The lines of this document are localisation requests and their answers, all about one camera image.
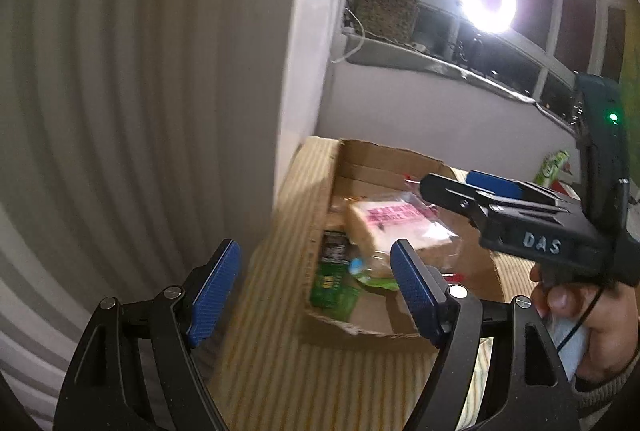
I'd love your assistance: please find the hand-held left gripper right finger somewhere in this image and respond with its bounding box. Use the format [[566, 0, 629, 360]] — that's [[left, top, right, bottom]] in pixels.
[[390, 238, 582, 431]]

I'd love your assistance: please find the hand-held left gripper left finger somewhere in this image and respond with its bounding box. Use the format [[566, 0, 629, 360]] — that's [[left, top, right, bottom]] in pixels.
[[52, 238, 244, 431]]

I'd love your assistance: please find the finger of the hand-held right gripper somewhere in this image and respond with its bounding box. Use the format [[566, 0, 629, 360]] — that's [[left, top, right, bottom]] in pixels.
[[465, 170, 577, 208], [420, 173, 495, 233]]

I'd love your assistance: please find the cardboard box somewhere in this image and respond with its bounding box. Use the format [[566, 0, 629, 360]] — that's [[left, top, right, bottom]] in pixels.
[[300, 138, 507, 340]]

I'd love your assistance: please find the pink label bread packet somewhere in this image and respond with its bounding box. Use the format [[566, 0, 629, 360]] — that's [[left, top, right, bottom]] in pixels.
[[347, 191, 459, 278]]

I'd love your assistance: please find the black snack packet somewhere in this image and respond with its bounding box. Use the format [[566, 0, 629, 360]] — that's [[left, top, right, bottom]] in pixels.
[[320, 231, 351, 267]]

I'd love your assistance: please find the person's right forearm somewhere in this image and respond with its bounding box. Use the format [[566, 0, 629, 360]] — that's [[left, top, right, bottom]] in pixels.
[[574, 355, 640, 418]]

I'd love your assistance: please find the person's right hand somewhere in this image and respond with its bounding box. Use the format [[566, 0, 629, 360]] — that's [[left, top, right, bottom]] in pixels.
[[530, 261, 640, 383]]

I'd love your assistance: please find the green bag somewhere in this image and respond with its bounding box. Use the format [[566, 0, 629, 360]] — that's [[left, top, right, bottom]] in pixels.
[[532, 150, 571, 184]]

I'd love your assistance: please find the dark green snack packet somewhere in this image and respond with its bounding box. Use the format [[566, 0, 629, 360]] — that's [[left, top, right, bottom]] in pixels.
[[309, 263, 362, 312]]

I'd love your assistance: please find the grey windowsill cover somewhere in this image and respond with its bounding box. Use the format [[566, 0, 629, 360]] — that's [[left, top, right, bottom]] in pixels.
[[345, 37, 581, 132]]

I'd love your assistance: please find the woven basket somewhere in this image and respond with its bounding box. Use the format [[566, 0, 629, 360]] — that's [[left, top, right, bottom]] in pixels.
[[352, 0, 420, 44]]

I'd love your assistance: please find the green wall poster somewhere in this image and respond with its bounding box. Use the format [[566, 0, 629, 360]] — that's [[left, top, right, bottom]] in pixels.
[[618, 6, 640, 79]]

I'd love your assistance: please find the white cable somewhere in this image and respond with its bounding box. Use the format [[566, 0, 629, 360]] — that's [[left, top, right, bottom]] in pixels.
[[330, 8, 366, 64]]

